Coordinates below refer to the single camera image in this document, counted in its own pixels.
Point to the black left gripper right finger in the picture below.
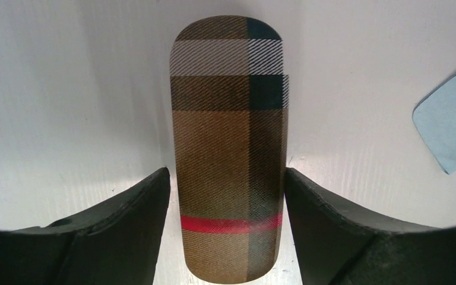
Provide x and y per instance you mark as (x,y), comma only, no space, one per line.
(340,242)

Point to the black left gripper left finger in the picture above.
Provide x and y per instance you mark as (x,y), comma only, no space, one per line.
(116,241)

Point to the light blue cloth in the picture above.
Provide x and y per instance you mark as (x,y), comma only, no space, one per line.
(434,118)

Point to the brown glasses case red stripe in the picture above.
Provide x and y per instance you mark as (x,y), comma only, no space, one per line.
(230,101)

